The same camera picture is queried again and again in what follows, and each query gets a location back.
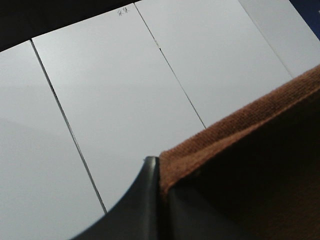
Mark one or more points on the black table cloth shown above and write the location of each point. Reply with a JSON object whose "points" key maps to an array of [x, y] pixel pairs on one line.
{"points": [[25, 20]]}

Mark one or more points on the brown towel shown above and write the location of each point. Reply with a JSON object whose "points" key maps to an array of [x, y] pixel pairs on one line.
{"points": [[253, 175]]}

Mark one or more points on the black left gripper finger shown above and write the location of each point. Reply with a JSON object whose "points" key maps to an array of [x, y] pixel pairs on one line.
{"points": [[135, 215]]}

